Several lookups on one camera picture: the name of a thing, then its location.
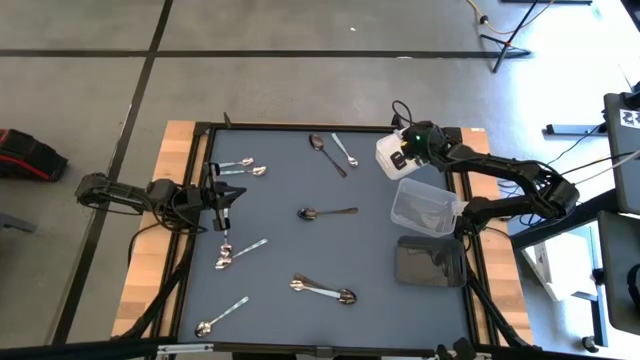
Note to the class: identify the black table frame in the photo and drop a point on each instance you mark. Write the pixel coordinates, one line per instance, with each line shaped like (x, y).
(325, 126)

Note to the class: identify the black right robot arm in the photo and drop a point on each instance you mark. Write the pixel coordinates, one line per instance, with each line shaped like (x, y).
(500, 165)

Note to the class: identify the red and black bag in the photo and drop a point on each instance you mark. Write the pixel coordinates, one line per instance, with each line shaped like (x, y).
(30, 157)

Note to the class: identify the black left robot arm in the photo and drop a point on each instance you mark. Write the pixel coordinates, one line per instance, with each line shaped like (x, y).
(115, 192)

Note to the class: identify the grey table mat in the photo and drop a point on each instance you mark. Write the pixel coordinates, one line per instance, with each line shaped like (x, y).
(280, 250)

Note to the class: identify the grey floor object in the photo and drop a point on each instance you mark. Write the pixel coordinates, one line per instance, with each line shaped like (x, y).
(15, 222)

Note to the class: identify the shiny silver spoon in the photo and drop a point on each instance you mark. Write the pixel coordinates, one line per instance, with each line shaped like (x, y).
(226, 247)
(203, 328)
(297, 285)
(223, 262)

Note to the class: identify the black rig crossbar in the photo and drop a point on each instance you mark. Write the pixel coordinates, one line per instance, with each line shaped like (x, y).
(75, 350)

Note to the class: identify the dark grey plastic bin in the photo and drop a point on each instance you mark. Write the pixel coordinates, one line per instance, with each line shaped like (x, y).
(430, 262)

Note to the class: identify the black tripod stand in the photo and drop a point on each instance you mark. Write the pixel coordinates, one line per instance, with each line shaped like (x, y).
(506, 44)

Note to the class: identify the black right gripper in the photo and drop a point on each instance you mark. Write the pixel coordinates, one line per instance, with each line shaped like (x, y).
(425, 142)

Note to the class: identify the black equipment panel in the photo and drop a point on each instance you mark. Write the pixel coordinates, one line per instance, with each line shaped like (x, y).
(620, 270)

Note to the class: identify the black cart panel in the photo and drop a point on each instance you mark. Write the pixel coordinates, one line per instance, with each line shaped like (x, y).
(625, 160)

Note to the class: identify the dark metal spoon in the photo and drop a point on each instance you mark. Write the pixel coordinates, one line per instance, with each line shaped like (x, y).
(307, 214)
(347, 296)
(316, 142)

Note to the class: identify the white box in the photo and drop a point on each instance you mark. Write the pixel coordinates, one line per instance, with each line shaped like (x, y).
(560, 265)

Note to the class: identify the clear plastic bin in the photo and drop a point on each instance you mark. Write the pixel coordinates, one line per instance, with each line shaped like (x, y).
(425, 205)

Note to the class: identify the white plastic bin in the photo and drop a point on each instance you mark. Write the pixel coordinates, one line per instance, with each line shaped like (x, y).
(386, 150)

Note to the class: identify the black floor bar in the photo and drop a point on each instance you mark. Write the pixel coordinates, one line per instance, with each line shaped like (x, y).
(570, 129)

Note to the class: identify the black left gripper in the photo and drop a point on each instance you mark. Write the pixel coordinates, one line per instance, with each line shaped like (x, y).
(212, 197)

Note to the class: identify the black diagonal bar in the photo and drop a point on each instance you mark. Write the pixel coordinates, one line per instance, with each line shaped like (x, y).
(575, 215)

